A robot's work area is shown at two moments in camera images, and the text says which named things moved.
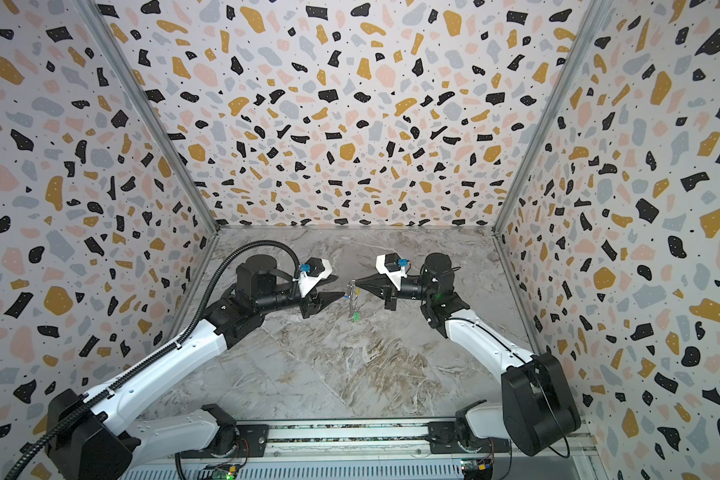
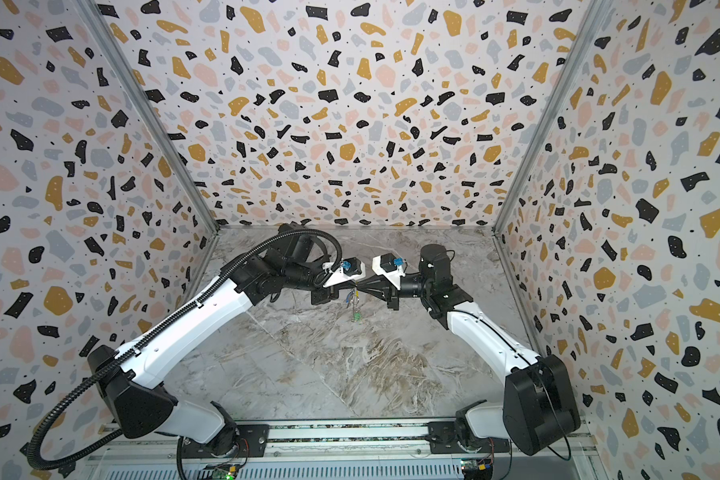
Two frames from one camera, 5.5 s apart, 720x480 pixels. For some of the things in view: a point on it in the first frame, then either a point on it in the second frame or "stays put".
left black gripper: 325,299 -> 324,296
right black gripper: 390,291 stays put
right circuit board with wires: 477,469 stays put
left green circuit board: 224,473 stays put
